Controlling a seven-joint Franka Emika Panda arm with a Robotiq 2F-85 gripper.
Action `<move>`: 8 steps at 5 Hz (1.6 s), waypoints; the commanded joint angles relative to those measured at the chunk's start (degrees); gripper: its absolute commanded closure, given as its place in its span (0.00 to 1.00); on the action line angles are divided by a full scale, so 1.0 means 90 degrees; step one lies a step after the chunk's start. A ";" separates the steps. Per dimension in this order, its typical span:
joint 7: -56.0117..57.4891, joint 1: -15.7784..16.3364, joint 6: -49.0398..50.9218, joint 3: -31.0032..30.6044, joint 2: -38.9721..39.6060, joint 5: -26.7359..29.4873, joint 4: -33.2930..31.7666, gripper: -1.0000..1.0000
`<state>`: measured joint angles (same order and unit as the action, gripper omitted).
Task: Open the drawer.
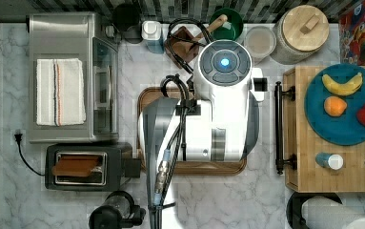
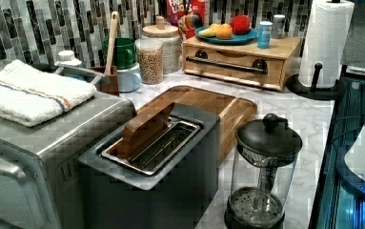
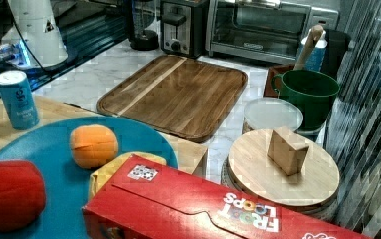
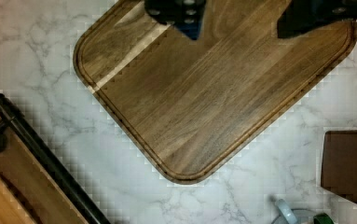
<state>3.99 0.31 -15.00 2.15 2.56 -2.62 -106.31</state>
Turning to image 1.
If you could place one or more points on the white capped blue bottle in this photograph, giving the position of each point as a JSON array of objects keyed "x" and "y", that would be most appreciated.
[{"x": 152, "y": 35}]

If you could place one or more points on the stainless toaster oven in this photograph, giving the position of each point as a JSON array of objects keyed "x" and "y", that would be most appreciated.
[{"x": 89, "y": 37}]

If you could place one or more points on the black coffee grinder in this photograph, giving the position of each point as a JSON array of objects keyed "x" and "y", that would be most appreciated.
[{"x": 118, "y": 211}]

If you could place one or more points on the brown wooden tray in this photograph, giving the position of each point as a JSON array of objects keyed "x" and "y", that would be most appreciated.
[{"x": 192, "y": 168}]

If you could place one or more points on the clear lidded container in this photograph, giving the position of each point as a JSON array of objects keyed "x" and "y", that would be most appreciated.
[{"x": 260, "y": 42}]

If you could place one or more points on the green bowl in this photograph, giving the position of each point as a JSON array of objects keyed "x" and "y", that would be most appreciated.
[{"x": 232, "y": 29}]

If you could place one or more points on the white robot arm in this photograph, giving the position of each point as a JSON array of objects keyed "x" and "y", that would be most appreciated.
[{"x": 213, "y": 116}]

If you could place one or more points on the jar with wooden lid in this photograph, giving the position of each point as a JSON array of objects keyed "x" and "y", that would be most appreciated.
[{"x": 299, "y": 33}]

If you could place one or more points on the black paper towel holder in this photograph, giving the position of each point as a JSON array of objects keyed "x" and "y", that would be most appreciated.
[{"x": 294, "y": 207}]

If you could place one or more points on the wooden utensil handle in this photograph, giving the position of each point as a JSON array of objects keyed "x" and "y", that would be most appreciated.
[{"x": 218, "y": 22}]

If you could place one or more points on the blue white shaker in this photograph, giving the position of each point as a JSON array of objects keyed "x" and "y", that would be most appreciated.
[{"x": 331, "y": 161}]

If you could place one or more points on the red cereal box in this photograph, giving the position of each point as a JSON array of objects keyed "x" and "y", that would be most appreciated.
[{"x": 352, "y": 35}]

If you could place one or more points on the black toaster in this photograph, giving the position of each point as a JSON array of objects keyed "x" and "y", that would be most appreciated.
[{"x": 116, "y": 167}]

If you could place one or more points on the white striped dish towel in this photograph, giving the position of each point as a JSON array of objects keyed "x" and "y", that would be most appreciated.
[{"x": 60, "y": 92}]

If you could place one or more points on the blue round plate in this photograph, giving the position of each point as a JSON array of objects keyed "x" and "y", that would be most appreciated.
[{"x": 345, "y": 129}]

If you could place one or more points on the black round canister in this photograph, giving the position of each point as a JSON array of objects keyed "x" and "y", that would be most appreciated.
[{"x": 126, "y": 19}]

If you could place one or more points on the orange fruit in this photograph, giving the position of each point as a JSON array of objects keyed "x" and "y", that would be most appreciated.
[{"x": 335, "y": 106}]

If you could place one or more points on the brown toast slice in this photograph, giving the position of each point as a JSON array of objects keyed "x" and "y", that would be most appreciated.
[{"x": 75, "y": 166}]

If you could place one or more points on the bamboo drawer cabinet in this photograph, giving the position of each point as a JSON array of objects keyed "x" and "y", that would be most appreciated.
[{"x": 303, "y": 143}]

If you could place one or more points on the brown wooden knife block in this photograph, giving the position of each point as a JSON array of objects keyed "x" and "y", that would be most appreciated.
[{"x": 181, "y": 46}]

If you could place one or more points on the paper towel roll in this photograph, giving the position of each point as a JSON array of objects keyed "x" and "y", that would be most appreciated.
[{"x": 323, "y": 213}]

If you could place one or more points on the yellow banana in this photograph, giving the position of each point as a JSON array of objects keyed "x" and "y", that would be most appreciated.
[{"x": 343, "y": 89}]

